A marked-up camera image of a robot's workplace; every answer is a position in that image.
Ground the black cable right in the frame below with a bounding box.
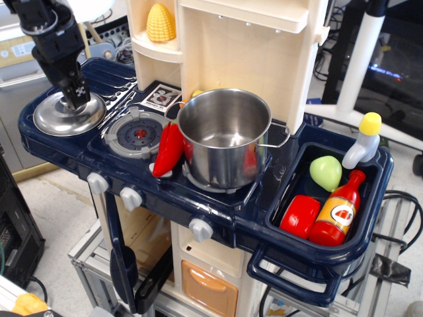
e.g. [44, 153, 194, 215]
[373, 190, 423, 255]

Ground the green toy pear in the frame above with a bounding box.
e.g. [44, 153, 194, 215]
[309, 156, 342, 193]

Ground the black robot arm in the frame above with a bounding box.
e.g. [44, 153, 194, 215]
[5, 1, 91, 111]

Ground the navy toy oven door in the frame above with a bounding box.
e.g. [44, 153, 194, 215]
[104, 192, 173, 314]

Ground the orange toy drawer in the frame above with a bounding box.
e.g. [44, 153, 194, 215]
[181, 260, 239, 316]

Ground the aluminium frame cart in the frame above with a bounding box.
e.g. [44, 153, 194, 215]
[67, 188, 417, 317]

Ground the white stand frame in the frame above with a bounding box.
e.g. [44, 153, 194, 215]
[305, 1, 422, 150]

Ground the cream toy kitchen tower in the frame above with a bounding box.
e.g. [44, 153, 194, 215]
[126, 1, 329, 134]

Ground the stainless steel pot lid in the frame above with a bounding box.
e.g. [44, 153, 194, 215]
[33, 92, 106, 137]

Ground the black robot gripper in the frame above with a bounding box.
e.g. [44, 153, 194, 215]
[20, 6, 91, 111]

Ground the grey stove knob middle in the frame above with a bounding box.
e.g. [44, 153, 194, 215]
[120, 187, 143, 211]

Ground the black computer case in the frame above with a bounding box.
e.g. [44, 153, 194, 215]
[1, 158, 45, 289]

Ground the grey stove knob left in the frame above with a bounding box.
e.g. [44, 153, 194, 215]
[87, 172, 109, 195]

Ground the red toy cheese wheel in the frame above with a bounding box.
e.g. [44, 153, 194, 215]
[279, 195, 321, 240]

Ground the grey stove knob right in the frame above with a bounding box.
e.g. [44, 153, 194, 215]
[188, 218, 213, 243]

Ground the grey toy faucet yellow cap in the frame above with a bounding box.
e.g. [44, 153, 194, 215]
[342, 112, 382, 170]

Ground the red toy ketchup bottle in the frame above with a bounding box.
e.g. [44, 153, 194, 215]
[308, 170, 366, 246]

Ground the red toy chili pepper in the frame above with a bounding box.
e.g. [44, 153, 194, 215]
[152, 123, 184, 178]

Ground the toy dishwasher wooden cabinet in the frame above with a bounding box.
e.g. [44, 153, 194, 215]
[0, 0, 115, 182]

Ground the grey toy stove burner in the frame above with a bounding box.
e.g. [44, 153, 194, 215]
[104, 106, 168, 159]

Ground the yellow toy corn cob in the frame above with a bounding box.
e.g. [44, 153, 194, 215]
[146, 3, 176, 43]

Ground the navy toy kitchen countertop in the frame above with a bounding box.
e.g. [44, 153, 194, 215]
[19, 58, 393, 316]

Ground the grey stove knob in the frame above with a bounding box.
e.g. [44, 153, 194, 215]
[120, 187, 143, 211]
[188, 218, 213, 243]
[87, 172, 109, 195]

